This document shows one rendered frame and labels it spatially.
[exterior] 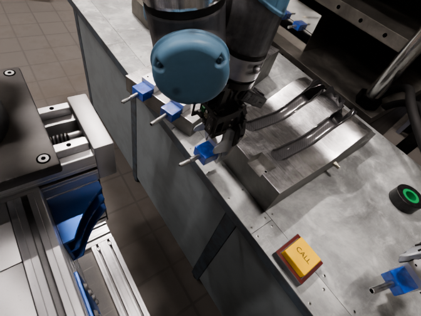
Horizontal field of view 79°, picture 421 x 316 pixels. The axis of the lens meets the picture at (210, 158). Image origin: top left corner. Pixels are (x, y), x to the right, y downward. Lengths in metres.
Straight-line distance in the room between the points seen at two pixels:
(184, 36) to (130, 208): 1.32
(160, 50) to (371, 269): 0.67
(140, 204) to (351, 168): 1.07
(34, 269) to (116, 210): 1.09
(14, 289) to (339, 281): 0.60
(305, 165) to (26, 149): 0.57
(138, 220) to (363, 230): 1.07
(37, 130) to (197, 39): 0.28
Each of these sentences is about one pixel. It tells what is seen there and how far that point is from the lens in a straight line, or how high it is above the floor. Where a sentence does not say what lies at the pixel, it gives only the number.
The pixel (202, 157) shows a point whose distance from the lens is 0.59.
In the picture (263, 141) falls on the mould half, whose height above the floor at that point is 0.89.
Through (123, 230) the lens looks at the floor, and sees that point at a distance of 1.45.
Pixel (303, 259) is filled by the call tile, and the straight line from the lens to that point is 0.62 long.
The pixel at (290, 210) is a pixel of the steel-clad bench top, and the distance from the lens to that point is 0.70.
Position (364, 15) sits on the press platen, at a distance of 1.31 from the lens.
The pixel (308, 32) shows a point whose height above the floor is 0.87.
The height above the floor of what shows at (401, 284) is 0.89.
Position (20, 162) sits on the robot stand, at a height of 1.04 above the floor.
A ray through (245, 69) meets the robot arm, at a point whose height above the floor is 1.13.
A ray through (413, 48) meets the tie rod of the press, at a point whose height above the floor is 1.04.
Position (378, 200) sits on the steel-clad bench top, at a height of 0.80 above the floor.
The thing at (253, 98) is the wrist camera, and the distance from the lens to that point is 0.53.
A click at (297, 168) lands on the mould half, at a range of 0.67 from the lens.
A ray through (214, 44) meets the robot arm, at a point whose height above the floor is 1.23.
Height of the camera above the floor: 1.34
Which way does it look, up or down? 50 degrees down
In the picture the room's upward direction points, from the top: 19 degrees clockwise
